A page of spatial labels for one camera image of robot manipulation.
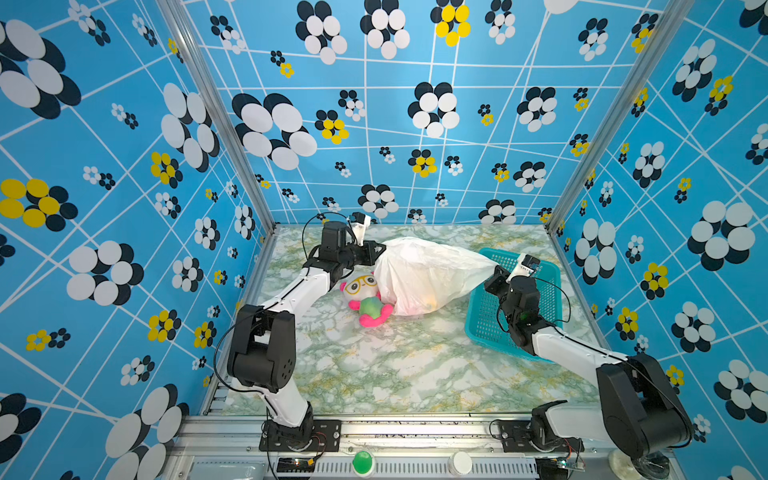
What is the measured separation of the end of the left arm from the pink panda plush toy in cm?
15

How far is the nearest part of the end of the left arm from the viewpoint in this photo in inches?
27.1

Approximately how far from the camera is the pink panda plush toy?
0.91m
